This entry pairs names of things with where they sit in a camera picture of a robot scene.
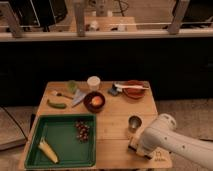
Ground small metal cup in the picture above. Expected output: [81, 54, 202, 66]
[128, 116, 142, 133]

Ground green plastic tray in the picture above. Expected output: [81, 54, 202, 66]
[24, 114, 96, 170]

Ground yellow corn cob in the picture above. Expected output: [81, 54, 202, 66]
[38, 138, 59, 163]

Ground pile of brown beans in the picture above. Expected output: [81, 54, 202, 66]
[75, 121, 90, 142]

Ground grey knife blade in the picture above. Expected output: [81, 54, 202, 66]
[71, 89, 86, 107]

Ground wooden felt eraser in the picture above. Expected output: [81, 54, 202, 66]
[128, 137, 139, 151]

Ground dark brown bowl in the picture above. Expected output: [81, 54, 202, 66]
[83, 91, 105, 113]

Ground green cucumber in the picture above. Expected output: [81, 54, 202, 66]
[47, 99, 67, 109]

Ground terracotta red plate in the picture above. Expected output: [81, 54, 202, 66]
[123, 80, 145, 99]

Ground white cup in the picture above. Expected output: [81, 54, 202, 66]
[87, 76, 101, 91]

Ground dark blue clip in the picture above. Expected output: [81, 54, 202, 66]
[108, 86, 122, 96]

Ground orange fruit in bowl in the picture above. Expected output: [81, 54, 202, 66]
[91, 96, 103, 107]

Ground white handled utensil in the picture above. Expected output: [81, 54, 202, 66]
[114, 83, 149, 90]

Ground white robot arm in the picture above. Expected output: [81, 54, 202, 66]
[138, 113, 213, 171]

